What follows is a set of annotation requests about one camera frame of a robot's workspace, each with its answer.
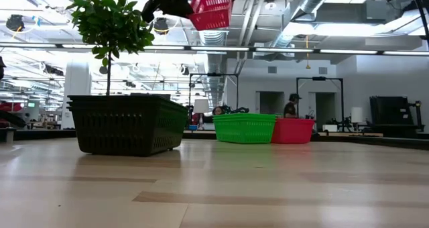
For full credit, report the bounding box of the red plastic slotted basket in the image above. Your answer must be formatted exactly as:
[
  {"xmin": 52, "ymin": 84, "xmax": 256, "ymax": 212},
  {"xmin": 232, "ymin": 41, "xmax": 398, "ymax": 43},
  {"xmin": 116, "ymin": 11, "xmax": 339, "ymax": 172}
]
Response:
[
  {"xmin": 270, "ymin": 117, "xmax": 316, "ymax": 145},
  {"xmin": 186, "ymin": 0, "xmax": 234, "ymax": 32}
]

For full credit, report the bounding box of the black ceiling fixture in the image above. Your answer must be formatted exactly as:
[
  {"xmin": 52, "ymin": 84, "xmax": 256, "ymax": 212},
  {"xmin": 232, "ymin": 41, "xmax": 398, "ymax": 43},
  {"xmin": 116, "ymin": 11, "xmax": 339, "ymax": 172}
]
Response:
[
  {"xmin": 5, "ymin": 14, "xmax": 25, "ymax": 32},
  {"xmin": 153, "ymin": 17, "xmax": 170, "ymax": 36}
]

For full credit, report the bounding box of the ceiling light strip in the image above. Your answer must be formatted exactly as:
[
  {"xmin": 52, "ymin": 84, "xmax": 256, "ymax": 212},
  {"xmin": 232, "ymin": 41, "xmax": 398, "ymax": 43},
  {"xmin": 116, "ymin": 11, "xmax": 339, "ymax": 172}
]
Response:
[
  {"xmin": 319, "ymin": 49, "xmax": 379, "ymax": 55},
  {"xmin": 190, "ymin": 46, "xmax": 251, "ymax": 52},
  {"xmin": 253, "ymin": 48, "xmax": 315, "ymax": 54},
  {"xmin": 0, "ymin": 43, "xmax": 57, "ymax": 49},
  {"xmin": 383, "ymin": 50, "xmax": 429, "ymax": 56},
  {"xmin": 61, "ymin": 44, "xmax": 186, "ymax": 51}
]

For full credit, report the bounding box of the green leafy indoor tree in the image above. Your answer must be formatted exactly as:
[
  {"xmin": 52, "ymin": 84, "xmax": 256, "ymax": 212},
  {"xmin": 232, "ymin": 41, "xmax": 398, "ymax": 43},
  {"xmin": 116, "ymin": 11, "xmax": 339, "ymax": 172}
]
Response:
[{"xmin": 65, "ymin": 0, "xmax": 156, "ymax": 97}]

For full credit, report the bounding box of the white shade table lamp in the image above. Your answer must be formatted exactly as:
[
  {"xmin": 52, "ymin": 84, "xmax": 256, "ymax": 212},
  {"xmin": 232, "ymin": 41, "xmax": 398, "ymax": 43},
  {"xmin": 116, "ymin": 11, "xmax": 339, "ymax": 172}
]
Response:
[{"xmin": 193, "ymin": 99, "xmax": 211, "ymax": 130}]

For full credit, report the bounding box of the yellow hanging pendant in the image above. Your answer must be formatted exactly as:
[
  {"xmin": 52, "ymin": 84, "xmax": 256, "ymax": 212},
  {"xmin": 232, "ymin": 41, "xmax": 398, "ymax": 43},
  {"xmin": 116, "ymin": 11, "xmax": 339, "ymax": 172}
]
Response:
[{"xmin": 304, "ymin": 35, "xmax": 311, "ymax": 70}]

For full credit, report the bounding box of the black equipment pile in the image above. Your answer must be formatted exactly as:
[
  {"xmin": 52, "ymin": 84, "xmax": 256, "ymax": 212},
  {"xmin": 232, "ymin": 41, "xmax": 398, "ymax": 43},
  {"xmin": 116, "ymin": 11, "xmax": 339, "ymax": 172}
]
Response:
[{"xmin": 223, "ymin": 105, "xmax": 250, "ymax": 115}]

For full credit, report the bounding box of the standing person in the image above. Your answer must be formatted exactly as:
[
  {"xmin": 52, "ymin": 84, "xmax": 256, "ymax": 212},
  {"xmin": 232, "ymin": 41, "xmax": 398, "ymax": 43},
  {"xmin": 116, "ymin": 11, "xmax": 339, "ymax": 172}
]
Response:
[{"xmin": 283, "ymin": 93, "xmax": 303, "ymax": 119}]

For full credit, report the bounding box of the white round column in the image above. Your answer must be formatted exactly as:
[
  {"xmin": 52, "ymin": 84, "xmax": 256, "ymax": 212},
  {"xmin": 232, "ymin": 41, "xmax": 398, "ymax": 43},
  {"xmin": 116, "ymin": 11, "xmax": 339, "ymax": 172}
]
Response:
[{"xmin": 61, "ymin": 62, "xmax": 93, "ymax": 130}]

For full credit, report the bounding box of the white cylinder lamp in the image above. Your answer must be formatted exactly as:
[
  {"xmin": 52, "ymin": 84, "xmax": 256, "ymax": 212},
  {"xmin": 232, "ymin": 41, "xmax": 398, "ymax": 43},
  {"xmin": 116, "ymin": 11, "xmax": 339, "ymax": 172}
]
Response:
[{"xmin": 350, "ymin": 107, "xmax": 364, "ymax": 123}]

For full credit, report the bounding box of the wooden background tabletop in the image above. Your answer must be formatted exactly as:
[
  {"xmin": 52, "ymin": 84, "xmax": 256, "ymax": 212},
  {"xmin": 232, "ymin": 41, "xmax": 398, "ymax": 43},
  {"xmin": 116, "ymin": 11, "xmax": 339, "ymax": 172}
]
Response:
[{"xmin": 318, "ymin": 131, "xmax": 383, "ymax": 137}]

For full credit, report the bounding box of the black equipment cabinet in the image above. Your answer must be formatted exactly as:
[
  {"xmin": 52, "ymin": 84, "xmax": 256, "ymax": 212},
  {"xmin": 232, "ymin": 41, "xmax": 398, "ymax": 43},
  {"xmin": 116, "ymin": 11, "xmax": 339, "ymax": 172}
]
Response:
[{"xmin": 368, "ymin": 95, "xmax": 426, "ymax": 132}]

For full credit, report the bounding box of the red background machine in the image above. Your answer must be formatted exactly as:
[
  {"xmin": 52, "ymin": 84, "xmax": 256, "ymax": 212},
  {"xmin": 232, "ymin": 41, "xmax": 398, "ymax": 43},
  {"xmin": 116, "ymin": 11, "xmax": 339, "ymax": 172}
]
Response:
[{"xmin": 0, "ymin": 102, "xmax": 24, "ymax": 113}]

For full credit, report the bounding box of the silver ribbed ceiling duct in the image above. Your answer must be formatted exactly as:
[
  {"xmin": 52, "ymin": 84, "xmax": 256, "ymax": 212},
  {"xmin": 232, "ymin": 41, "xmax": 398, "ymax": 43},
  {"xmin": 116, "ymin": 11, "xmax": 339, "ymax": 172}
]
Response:
[{"xmin": 190, "ymin": 28, "xmax": 229, "ymax": 47}]

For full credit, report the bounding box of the black metal frame stand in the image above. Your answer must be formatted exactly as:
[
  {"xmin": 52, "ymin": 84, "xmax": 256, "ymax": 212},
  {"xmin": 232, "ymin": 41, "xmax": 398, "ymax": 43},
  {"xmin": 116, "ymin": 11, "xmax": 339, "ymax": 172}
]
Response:
[
  {"xmin": 296, "ymin": 76, "xmax": 345, "ymax": 132},
  {"xmin": 188, "ymin": 72, "xmax": 239, "ymax": 115}
]

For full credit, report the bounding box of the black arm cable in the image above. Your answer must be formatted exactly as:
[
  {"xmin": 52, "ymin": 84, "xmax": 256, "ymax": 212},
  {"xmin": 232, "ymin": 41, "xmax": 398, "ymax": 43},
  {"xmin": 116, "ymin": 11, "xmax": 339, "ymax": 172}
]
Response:
[{"xmin": 410, "ymin": 0, "xmax": 429, "ymax": 50}]

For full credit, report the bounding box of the black curved cable bundle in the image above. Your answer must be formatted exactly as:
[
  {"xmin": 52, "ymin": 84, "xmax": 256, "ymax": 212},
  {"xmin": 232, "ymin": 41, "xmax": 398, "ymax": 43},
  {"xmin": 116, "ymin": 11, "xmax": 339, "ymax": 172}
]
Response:
[{"xmin": 0, "ymin": 110, "xmax": 27, "ymax": 128}]

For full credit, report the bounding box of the grey metal post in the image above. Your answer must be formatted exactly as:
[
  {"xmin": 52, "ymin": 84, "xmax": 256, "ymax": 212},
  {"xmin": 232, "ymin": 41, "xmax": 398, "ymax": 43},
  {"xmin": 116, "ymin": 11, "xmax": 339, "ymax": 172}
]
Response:
[{"xmin": 0, "ymin": 127, "xmax": 17, "ymax": 144}]

